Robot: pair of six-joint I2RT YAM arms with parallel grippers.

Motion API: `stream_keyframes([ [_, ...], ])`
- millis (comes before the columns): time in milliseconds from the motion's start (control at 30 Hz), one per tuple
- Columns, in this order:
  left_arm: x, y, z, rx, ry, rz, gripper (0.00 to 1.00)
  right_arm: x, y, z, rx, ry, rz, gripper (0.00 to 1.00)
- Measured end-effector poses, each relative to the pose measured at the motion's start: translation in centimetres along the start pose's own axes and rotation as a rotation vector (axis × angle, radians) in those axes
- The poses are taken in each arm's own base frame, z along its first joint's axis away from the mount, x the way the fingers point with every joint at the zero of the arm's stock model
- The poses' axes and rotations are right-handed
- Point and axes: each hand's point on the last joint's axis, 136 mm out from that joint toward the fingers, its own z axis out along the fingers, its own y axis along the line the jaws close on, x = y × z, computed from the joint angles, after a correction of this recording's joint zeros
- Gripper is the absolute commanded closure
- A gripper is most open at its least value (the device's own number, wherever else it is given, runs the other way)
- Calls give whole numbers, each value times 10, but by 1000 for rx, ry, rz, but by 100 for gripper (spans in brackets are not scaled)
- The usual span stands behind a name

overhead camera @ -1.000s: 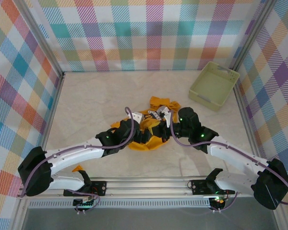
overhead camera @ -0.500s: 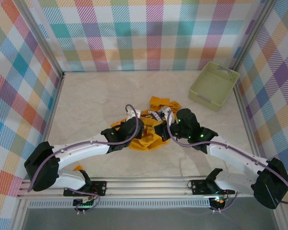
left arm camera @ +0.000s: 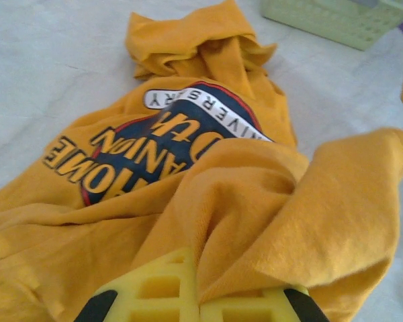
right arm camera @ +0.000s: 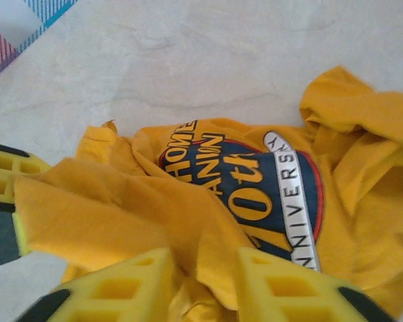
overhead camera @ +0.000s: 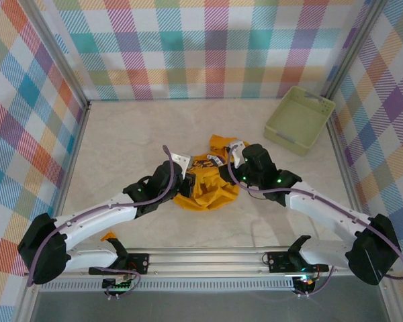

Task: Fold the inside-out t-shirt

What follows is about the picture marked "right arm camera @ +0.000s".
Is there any yellow t-shirt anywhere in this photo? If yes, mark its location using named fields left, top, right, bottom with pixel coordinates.
left=13, top=65, right=403, bottom=322

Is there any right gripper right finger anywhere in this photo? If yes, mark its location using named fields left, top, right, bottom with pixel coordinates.
left=236, top=247, right=399, bottom=322

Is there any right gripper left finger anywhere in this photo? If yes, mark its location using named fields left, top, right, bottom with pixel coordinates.
left=15, top=247, right=174, bottom=322

